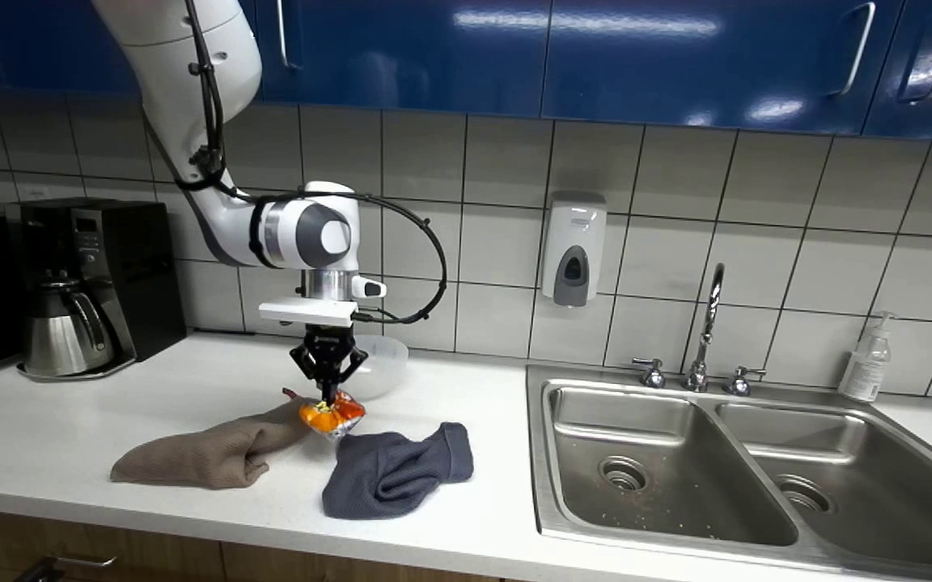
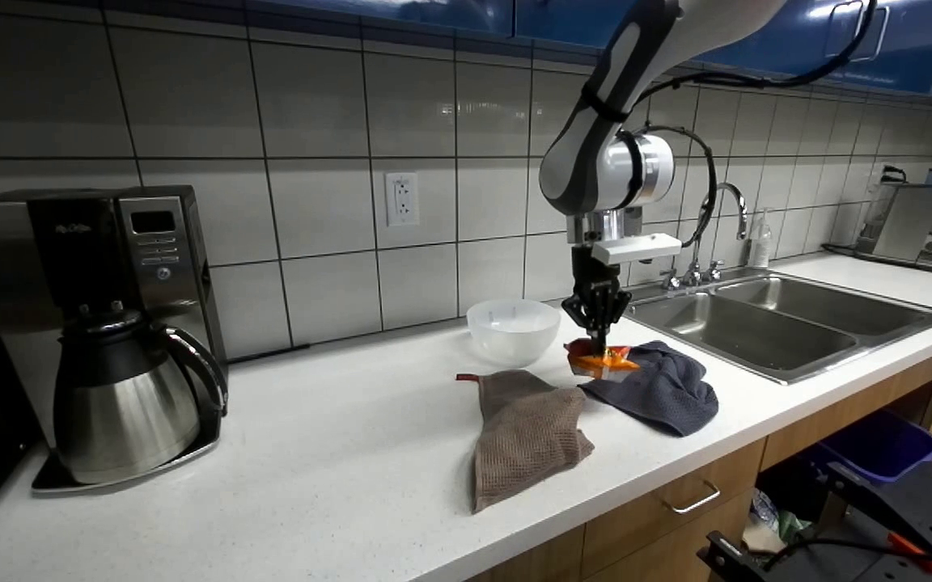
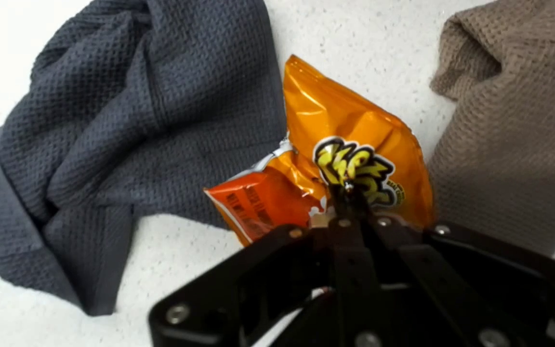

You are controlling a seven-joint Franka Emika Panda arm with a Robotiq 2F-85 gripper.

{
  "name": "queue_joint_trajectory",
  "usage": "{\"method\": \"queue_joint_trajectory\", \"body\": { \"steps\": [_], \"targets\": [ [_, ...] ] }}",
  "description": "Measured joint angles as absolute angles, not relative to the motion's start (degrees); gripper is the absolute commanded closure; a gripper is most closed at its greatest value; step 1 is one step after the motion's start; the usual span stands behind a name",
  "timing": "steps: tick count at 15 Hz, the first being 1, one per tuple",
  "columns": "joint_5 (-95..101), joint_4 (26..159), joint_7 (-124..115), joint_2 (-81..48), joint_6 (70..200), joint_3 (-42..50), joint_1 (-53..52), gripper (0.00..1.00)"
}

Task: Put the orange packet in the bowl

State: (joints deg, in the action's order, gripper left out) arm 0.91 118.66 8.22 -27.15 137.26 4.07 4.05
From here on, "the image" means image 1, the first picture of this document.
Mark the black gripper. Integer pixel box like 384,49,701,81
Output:
289,323,371,403

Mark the orange snack packet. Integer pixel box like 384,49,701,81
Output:
295,390,370,439

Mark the shiny round bowl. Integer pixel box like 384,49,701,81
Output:
344,331,414,403

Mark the grey-blue cloth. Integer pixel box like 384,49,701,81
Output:
320,422,480,525

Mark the brown cloth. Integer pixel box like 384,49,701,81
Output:
106,389,320,495

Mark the black coffee maker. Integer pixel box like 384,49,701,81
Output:
4,199,192,384

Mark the steel coffee carafe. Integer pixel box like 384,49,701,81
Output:
19,276,118,381

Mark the sink drain strainer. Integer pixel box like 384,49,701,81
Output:
777,476,836,518
598,452,649,495

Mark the chrome faucet knob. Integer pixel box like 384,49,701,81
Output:
729,364,768,397
631,356,671,390

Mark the chrome faucet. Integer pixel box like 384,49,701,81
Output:
683,261,729,394

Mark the steel double sink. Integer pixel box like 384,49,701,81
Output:
521,364,932,582

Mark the clear pump soap bottle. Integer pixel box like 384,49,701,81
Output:
836,312,897,407

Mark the white wrist mount plate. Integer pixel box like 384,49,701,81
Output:
255,297,363,331

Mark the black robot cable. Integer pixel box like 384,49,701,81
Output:
176,0,454,331

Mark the white wall soap dispenser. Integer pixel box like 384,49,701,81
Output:
536,195,610,312

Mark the metal drawer handle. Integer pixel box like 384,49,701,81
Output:
19,551,118,582

